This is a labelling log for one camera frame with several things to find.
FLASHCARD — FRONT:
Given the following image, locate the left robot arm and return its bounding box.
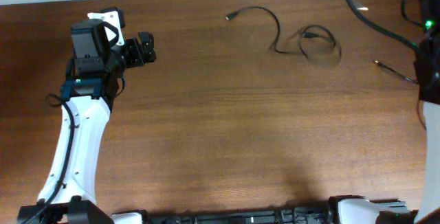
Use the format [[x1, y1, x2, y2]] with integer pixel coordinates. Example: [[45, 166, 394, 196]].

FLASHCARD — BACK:
[[17, 19, 156, 223]]

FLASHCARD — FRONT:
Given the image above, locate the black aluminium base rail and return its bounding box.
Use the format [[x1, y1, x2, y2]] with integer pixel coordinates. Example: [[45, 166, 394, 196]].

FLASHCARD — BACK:
[[113, 194, 413, 224]]

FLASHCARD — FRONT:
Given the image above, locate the black cable bundle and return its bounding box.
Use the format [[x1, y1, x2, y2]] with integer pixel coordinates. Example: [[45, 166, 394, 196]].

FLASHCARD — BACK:
[[225, 5, 343, 63]]

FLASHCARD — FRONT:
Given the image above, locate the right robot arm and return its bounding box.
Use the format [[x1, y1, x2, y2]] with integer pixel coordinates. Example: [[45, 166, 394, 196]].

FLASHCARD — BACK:
[[414, 0, 439, 223]]

